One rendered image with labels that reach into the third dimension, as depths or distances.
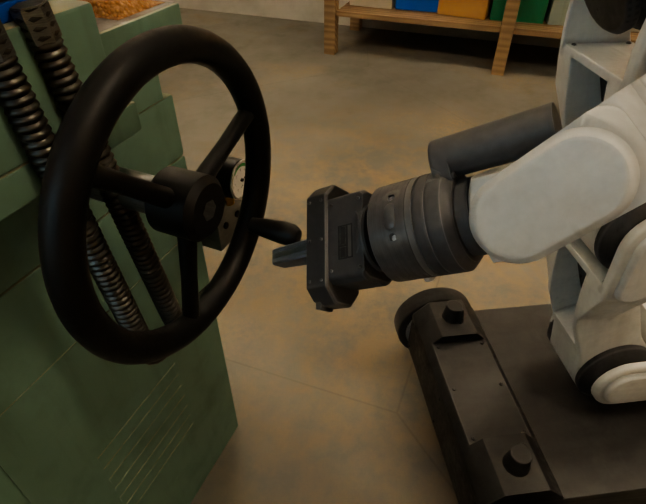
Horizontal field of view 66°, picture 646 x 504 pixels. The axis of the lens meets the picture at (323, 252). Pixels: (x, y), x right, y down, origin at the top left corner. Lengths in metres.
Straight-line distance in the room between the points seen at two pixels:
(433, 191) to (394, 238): 0.05
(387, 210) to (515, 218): 0.11
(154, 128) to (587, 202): 0.52
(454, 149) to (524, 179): 0.07
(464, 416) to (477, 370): 0.12
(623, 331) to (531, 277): 0.70
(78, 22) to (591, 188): 0.39
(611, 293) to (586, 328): 0.14
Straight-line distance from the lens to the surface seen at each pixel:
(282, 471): 1.19
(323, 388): 1.29
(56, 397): 0.70
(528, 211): 0.36
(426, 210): 0.40
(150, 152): 0.69
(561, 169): 0.35
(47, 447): 0.73
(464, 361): 1.14
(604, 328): 1.00
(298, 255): 0.50
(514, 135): 0.40
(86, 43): 0.47
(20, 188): 0.44
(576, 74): 0.77
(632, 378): 1.07
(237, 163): 0.75
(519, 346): 1.24
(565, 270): 1.00
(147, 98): 0.68
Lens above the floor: 1.06
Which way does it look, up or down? 40 degrees down
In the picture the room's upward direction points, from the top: straight up
